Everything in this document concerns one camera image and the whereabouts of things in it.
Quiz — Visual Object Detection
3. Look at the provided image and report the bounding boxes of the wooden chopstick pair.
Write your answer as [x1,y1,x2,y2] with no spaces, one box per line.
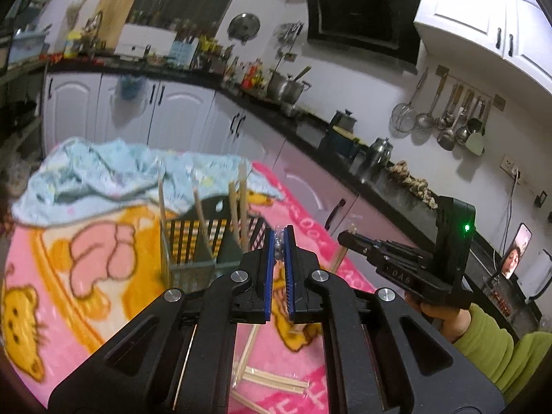
[273,226,286,264]

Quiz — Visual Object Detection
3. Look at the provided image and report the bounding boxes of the green right sleeve forearm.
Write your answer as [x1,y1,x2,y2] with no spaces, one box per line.
[454,304,552,404]

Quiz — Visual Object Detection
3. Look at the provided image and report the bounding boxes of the person's right hand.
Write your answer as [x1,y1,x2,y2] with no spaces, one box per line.
[405,293,472,343]

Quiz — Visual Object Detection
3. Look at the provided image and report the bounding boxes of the dark green utensil basket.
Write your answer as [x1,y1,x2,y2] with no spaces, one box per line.
[166,195,244,294]

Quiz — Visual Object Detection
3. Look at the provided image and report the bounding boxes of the smartphone on stand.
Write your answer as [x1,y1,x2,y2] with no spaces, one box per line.
[500,223,532,279]

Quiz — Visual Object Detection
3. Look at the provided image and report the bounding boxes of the dark teal yellow rimmed container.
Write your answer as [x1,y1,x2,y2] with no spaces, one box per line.
[324,125,360,161]

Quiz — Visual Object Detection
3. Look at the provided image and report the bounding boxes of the garlic pile on counter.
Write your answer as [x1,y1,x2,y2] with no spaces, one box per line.
[387,161,438,210]

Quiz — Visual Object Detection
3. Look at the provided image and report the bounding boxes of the steel kettle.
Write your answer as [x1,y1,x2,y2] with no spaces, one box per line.
[367,137,393,170]

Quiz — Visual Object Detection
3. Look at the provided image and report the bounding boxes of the hanging light green spatula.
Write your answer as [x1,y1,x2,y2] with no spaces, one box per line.
[465,101,492,157]

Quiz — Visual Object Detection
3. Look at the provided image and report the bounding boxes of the steel stock pot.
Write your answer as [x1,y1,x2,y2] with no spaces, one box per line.
[267,66,312,105]

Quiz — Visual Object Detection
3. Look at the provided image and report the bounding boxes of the hanging steel ladle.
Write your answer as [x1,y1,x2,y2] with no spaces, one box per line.
[414,75,446,131]

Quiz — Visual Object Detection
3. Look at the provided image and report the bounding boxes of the red sauce bottle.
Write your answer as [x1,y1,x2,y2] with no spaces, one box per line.
[240,59,263,90]

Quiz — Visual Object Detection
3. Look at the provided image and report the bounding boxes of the white lower cabinets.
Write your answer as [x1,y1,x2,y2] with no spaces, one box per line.
[42,71,423,245]

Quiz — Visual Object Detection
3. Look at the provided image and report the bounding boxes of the pink cartoon blanket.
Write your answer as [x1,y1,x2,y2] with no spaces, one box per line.
[2,161,376,414]

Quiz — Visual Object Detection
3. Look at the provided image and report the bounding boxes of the light blue knife block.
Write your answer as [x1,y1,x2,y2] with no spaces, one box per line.
[167,38,199,69]

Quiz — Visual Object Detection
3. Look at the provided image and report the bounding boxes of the light blue patterned cloth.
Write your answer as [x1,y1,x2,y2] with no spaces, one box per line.
[11,137,284,228]

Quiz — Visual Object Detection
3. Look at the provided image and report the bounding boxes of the black range hood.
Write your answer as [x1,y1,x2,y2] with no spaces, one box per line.
[306,0,421,74]

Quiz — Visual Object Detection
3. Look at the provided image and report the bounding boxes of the white box on counter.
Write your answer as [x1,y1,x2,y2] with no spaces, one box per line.
[114,23,176,58]

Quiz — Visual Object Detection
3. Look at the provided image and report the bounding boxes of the white upper cabinet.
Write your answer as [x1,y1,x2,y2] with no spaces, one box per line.
[414,0,551,92]

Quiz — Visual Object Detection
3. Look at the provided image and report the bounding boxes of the wooden cutting board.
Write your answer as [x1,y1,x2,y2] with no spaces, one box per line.
[93,0,135,50]

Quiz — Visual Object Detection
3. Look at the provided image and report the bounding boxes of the light blue dish tray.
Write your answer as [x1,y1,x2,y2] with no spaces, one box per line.
[8,31,48,66]

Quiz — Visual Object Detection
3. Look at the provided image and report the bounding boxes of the hanging wire strainer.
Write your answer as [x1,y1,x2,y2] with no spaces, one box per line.
[390,68,428,134]

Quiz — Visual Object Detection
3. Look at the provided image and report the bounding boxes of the wall mounted steel lid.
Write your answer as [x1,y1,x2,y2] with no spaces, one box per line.
[226,12,261,44]

